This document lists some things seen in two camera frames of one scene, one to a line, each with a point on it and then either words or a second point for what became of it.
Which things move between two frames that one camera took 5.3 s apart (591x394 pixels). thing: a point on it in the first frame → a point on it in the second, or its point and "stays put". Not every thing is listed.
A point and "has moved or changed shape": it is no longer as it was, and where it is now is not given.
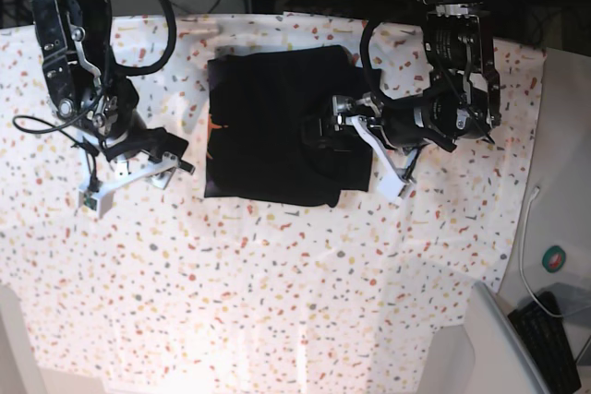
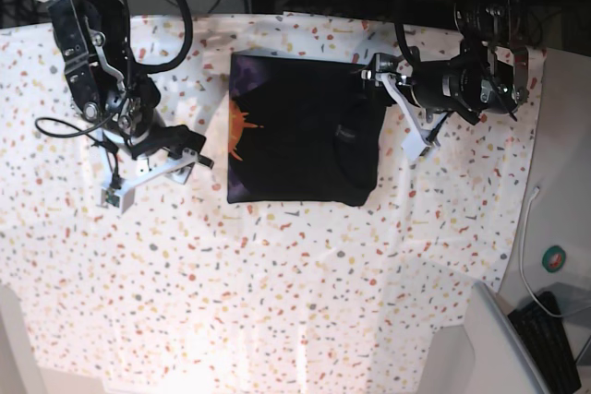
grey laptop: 504,361 stays put
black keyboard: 549,342 stays put
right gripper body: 367,106 → 403,72
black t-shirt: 265,110 has moved or changed shape
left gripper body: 155,141 → 176,140
